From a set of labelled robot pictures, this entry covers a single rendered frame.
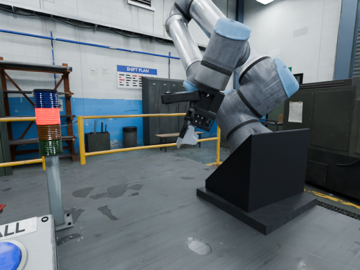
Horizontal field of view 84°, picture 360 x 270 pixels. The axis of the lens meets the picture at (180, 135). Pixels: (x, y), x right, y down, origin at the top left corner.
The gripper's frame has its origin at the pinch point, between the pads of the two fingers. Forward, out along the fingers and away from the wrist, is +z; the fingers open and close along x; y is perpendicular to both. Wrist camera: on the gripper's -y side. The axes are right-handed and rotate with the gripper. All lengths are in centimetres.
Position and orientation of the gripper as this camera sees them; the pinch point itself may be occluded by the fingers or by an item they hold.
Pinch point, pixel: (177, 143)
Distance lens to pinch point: 63.7
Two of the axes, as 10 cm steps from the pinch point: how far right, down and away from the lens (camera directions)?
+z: -3.4, 8.6, 3.8
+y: 9.3, 3.7, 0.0
